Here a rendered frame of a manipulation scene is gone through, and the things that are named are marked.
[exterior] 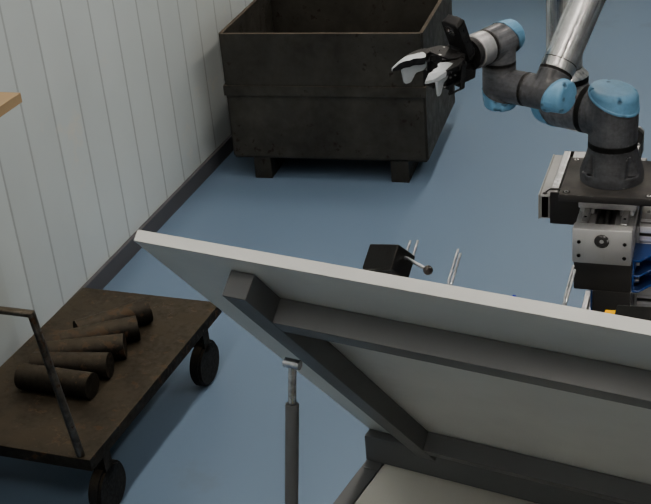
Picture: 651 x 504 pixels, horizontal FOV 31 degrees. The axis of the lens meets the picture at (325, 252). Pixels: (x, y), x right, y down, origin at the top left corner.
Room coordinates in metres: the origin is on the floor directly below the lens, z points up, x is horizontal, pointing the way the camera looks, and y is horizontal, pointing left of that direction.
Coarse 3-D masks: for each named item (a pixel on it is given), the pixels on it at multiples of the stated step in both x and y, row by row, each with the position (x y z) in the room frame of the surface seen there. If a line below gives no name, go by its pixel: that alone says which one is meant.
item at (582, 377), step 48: (240, 288) 1.45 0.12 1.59; (288, 336) 1.52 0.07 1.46; (336, 336) 1.43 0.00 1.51; (384, 336) 1.40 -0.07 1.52; (432, 336) 1.38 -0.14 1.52; (336, 384) 1.67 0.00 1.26; (576, 384) 1.26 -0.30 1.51; (624, 384) 1.24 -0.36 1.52; (432, 432) 1.92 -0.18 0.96; (576, 480) 1.75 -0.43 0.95; (624, 480) 1.72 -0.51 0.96
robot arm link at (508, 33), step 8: (496, 24) 2.51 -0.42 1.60; (504, 24) 2.51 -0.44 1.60; (512, 24) 2.52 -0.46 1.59; (488, 32) 2.47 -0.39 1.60; (496, 32) 2.47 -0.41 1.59; (504, 32) 2.48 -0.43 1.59; (512, 32) 2.50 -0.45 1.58; (520, 32) 2.51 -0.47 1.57; (496, 40) 2.46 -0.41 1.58; (504, 40) 2.47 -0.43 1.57; (512, 40) 2.49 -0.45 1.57; (520, 40) 2.51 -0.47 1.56; (504, 48) 2.47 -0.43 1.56; (512, 48) 2.49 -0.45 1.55; (504, 56) 2.48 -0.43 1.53; (512, 56) 2.49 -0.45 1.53; (488, 64) 2.49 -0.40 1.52; (496, 64) 2.48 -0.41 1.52; (504, 64) 2.48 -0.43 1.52
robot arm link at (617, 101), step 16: (608, 80) 2.64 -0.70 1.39; (592, 96) 2.58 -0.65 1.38; (608, 96) 2.56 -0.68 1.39; (624, 96) 2.56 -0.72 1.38; (576, 112) 2.61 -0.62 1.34; (592, 112) 2.58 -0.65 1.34; (608, 112) 2.55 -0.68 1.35; (624, 112) 2.54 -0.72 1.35; (576, 128) 2.62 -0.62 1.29; (592, 128) 2.58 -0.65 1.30; (608, 128) 2.55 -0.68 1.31; (624, 128) 2.54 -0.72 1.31; (592, 144) 2.58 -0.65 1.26; (608, 144) 2.55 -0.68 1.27; (624, 144) 2.54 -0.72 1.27
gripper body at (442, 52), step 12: (432, 48) 2.40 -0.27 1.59; (444, 48) 2.40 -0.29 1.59; (456, 48) 2.39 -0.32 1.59; (480, 48) 2.42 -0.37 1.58; (432, 60) 2.37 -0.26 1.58; (444, 60) 2.35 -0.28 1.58; (480, 60) 2.41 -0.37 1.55; (456, 72) 2.38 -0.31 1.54; (468, 72) 2.42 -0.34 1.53; (432, 84) 2.38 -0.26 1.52; (444, 84) 2.35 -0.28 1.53; (456, 84) 2.39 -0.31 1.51
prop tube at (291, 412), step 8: (288, 408) 1.54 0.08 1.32; (296, 408) 1.54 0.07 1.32; (288, 416) 1.54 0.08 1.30; (296, 416) 1.54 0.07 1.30; (288, 424) 1.53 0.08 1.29; (296, 424) 1.53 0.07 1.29; (288, 432) 1.53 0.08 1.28; (296, 432) 1.53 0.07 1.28; (288, 440) 1.53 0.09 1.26; (296, 440) 1.53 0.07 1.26; (288, 448) 1.53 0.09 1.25; (296, 448) 1.53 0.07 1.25; (288, 456) 1.52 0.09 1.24; (296, 456) 1.52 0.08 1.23; (288, 464) 1.52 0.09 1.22; (296, 464) 1.52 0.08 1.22; (288, 472) 1.52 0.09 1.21; (296, 472) 1.52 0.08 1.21; (288, 480) 1.52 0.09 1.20; (296, 480) 1.52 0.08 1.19; (288, 488) 1.51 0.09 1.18; (296, 488) 1.51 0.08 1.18; (288, 496) 1.51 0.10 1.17; (296, 496) 1.51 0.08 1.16
